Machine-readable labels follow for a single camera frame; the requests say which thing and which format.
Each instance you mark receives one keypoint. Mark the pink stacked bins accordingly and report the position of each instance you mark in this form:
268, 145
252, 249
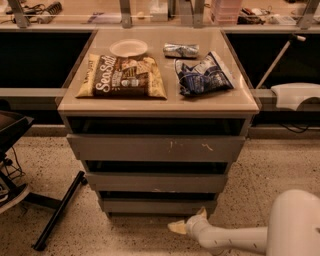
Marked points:
225, 12

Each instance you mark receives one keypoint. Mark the grey middle drawer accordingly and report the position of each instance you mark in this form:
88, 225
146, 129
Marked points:
147, 182

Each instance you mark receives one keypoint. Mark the grey top drawer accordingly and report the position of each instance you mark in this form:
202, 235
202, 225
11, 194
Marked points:
162, 148

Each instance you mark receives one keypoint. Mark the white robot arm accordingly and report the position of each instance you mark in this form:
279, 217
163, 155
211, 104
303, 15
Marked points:
293, 229

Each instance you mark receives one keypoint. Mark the grey drawer cabinet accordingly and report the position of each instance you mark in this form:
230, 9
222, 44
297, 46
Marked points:
226, 113

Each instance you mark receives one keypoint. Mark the blue crumpled chips bag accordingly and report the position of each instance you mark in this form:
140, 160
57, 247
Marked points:
204, 78

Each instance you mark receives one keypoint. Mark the white paper plate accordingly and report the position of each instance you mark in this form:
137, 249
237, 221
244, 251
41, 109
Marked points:
128, 47

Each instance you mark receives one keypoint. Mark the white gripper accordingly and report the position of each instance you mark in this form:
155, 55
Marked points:
193, 225

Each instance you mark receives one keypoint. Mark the shoe with white sole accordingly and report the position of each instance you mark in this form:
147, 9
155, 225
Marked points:
11, 197

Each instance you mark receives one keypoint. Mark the white pole with black tip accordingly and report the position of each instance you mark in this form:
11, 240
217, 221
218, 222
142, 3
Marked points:
292, 38

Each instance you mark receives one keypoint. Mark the crushed silver can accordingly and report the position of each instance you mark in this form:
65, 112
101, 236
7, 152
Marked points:
181, 50

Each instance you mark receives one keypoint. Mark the grey bottom drawer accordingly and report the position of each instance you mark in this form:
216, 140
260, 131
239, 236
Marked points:
155, 206

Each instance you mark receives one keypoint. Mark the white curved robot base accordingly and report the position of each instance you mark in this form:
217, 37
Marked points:
292, 95

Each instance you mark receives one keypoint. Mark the sea salt chips bag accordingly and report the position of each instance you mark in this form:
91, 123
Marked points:
110, 76

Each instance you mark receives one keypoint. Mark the black chair seat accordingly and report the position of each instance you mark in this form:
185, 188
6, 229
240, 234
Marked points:
12, 127

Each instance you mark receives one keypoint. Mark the grey drawer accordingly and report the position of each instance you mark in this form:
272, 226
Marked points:
155, 206
162, 148
147, 182

